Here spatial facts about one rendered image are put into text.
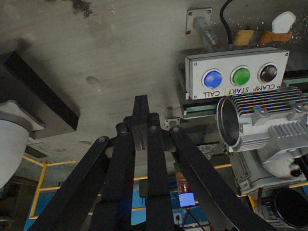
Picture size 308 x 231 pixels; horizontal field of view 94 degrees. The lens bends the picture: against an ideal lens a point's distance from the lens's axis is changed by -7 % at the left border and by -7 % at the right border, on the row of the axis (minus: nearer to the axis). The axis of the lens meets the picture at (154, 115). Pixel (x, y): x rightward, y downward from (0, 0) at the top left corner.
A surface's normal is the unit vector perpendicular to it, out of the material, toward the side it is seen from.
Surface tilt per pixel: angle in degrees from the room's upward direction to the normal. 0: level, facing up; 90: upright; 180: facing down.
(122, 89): 0
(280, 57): 24
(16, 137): 95
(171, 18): 0
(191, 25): 0
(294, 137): 90
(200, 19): 90
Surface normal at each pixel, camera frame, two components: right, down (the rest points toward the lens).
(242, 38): 0.06, 0.80
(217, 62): 0.04, 0.50
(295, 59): -0.09, -0.58
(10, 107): 0.26, 0.62
